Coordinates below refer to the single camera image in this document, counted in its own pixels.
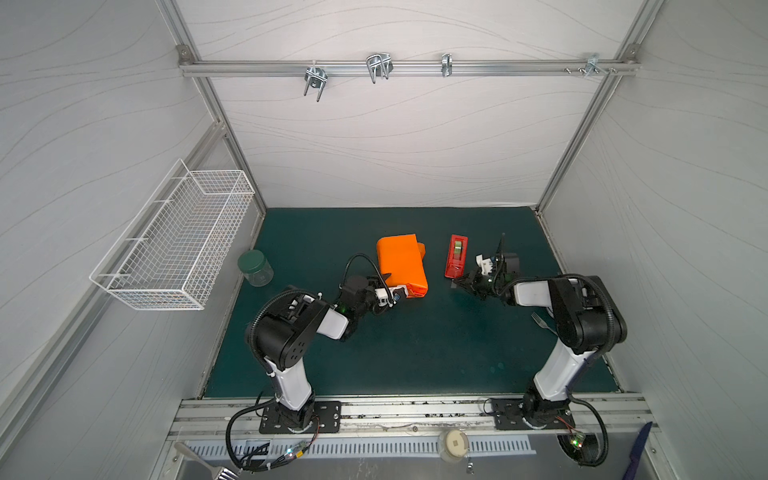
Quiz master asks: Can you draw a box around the orange wrapping paper sheet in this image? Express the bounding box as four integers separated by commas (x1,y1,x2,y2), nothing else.
376,234,428,298

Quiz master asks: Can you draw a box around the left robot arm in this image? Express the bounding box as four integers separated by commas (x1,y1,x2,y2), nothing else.
245,275,399,421

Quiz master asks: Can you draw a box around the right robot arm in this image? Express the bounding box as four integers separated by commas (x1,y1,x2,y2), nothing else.
453,253,628,424

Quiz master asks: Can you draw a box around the red tape dispenser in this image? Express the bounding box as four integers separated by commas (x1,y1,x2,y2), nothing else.
444,234,468,279

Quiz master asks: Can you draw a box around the metal fork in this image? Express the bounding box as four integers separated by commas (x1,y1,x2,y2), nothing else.
531,312,558,336

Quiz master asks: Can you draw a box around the green table mat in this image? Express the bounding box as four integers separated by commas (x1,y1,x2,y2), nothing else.
203,206,619,400

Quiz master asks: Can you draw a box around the green lidded glass jar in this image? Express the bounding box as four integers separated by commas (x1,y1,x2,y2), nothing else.
238,249,274,288

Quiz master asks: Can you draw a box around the metal U-bolt clamp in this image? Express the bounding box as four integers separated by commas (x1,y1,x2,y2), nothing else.
365,53,393,84
303,66,328,102

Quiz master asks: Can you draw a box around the metal spatula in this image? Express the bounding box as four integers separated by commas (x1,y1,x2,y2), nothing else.
173,442,239,480

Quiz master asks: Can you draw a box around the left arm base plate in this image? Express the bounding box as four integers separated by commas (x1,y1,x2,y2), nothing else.
259,400,341,435

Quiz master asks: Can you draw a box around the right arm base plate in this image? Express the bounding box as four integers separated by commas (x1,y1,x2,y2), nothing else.
489,397,576,431

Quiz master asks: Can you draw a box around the white vented cable duct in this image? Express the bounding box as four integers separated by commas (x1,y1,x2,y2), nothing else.
185,435,537,462

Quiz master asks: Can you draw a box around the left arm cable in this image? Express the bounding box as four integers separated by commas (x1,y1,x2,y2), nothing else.
224,403,322,474

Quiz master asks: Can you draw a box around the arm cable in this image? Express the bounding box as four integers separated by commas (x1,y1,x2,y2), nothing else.
224,403,322,474
556,395,611,468

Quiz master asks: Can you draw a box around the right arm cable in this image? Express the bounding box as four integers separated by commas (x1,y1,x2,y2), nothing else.
556,395,611,468

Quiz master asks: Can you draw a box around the white wire basket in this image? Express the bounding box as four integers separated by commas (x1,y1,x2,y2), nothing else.
89,159,254,311

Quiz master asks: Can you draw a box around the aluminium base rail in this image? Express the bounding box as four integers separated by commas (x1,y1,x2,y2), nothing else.
168,393,658,440

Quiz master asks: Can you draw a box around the blue handled tool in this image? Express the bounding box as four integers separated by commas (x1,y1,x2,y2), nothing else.
622,422,653,480

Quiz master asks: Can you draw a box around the metal bracket with bolts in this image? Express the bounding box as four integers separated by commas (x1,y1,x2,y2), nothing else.
564,53,617,78

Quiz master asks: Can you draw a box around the aluminium crossbar rail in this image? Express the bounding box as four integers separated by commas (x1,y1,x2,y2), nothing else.
179,56,641,78

